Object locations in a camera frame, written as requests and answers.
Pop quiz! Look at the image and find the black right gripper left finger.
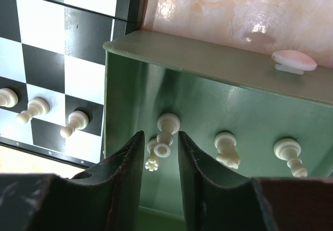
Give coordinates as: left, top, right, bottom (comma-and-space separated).
1, 131, 145, 230

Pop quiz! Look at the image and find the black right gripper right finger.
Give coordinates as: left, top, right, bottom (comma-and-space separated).
178, 132, 332, 230

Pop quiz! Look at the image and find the black and grey chessboard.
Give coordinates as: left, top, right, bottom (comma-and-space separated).
1, 0, 144, 168

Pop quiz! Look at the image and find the white pawn on board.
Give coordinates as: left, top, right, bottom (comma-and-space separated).
16, 97, 49, 124
60, 110, 89, 138
0, 88, 19, 108

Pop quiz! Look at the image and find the white queen in tray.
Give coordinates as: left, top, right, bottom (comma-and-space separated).
145, 138, 159, 172

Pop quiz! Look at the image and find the white knight in tray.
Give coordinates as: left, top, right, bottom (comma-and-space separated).
214, 132, 241, 169

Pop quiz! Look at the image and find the white rook in tray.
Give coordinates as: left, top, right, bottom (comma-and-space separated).
153, 113, 181, 158

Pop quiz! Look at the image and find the white bishop in tray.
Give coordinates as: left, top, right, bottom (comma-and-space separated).
273, 138, 308, 177

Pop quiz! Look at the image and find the green plastic tray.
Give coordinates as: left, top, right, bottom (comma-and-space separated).
103, 30, 332, 230

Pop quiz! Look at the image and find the white tray rivet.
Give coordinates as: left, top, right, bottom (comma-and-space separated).
271, 50, 317, 75

